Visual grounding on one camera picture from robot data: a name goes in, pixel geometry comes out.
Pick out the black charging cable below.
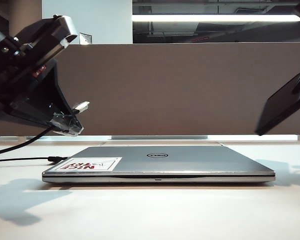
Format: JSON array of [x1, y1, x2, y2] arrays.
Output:
[[0, 101, 91, 174]]

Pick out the white red laptop sticker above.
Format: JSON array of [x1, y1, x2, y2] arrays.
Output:
[[54, 156, 123, 172]]

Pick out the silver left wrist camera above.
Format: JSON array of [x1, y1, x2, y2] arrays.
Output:
[[29, 15, 79, 73]]

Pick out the brown desk divider panel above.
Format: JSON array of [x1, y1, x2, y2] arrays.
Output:
[[0, 43, 300, 137]]

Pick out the silver wall outlet plate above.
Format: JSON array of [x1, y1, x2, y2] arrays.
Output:
[[79, 31, 93, 45]]

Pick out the silver Dell laptop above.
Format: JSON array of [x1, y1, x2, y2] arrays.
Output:
[[41, 146, 276, 184]]

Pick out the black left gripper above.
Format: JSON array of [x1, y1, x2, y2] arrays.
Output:
[[0, 37, 85, 138]]

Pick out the white ceiling light strip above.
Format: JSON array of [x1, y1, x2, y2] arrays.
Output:
[[132, 14, 300, 23]]

